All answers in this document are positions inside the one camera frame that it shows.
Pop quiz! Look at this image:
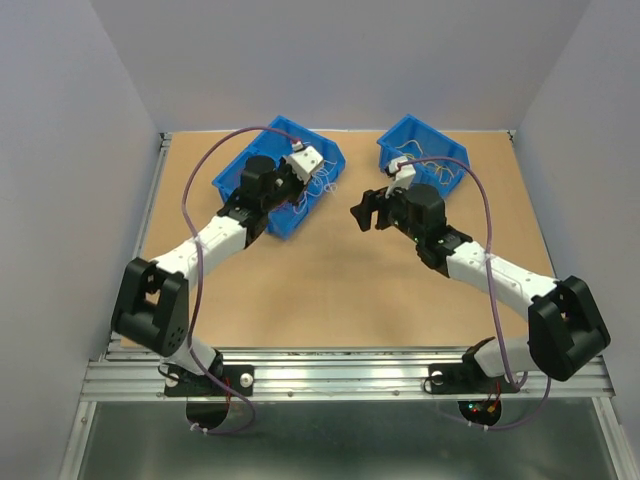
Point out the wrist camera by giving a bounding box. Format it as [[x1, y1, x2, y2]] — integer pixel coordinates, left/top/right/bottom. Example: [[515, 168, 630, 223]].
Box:
[[385, 156, 416, 198], [285, 141, 325, 185]]

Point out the aluminium frame rail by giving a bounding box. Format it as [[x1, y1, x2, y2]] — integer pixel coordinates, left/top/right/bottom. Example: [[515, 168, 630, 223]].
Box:
[[79, 130, 616, 402]]

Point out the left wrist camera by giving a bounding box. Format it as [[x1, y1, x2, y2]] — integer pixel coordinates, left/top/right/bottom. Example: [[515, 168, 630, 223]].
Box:
[[285, 141, 325, 185]]

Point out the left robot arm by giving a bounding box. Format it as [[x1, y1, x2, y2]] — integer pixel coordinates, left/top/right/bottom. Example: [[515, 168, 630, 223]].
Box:
[[111, 154, 311, 394]]

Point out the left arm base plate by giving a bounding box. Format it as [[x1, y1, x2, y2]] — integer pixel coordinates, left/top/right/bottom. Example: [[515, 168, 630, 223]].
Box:
[[157, 363, 255, 398]]

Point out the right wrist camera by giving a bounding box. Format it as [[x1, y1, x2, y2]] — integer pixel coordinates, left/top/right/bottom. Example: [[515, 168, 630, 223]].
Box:
[[385, 156, 416, 198]]

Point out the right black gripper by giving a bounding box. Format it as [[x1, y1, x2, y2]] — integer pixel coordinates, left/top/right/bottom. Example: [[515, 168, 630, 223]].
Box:
[[348, 178, 424, 244]]

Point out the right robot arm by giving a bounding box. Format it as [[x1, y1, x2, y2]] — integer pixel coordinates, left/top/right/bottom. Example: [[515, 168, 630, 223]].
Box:
[[350, 184, 611, 390]]

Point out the large divided blue bin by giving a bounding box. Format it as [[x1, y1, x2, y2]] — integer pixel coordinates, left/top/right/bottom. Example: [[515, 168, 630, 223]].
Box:
[[212, 116, 346, 240]]

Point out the small blue bin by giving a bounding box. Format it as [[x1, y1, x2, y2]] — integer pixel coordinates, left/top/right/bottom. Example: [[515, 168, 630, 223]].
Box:
[[377, 114, 470, 198]]

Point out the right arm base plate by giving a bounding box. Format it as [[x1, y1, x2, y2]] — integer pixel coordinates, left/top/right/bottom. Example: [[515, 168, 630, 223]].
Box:
[[422, 363, 516, 395]]

